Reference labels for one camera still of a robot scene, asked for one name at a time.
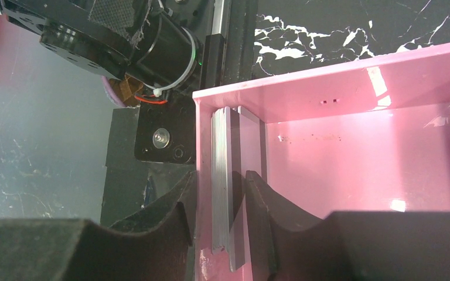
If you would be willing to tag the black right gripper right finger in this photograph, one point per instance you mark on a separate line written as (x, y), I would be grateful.
(288, 243)

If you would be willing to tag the single grey credit card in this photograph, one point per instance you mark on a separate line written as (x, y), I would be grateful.
(248, 153)

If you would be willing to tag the pink plastic tray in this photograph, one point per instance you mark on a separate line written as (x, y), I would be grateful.
(367, 135)

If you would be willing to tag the stack of grey cards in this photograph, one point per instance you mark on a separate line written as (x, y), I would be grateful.
(222, 179)

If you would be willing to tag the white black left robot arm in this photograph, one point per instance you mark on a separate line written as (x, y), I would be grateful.
(159, 43)

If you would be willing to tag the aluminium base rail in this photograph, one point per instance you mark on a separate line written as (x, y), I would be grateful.
(229, 46)

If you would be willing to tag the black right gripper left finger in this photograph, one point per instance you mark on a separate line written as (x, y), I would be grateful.
(154, 243)

